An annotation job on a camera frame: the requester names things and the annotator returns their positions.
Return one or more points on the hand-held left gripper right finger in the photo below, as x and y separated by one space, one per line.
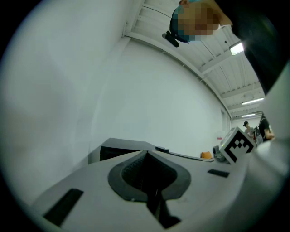
204 192

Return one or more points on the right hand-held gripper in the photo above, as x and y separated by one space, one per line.
238 147

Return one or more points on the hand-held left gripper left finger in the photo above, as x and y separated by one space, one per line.
95 204

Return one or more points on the white box red label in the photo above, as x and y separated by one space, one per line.
219 136

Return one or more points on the orange sofa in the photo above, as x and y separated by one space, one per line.
205 155

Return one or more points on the long ceiling light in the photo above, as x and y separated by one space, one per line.
252 101
251 115

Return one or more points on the square ceiling light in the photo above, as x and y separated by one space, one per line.
236 48

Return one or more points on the person's black shirt torso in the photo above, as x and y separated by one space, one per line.
260 34

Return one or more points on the person's face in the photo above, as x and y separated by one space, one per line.
199 20

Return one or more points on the black head camera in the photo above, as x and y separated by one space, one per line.
171 39

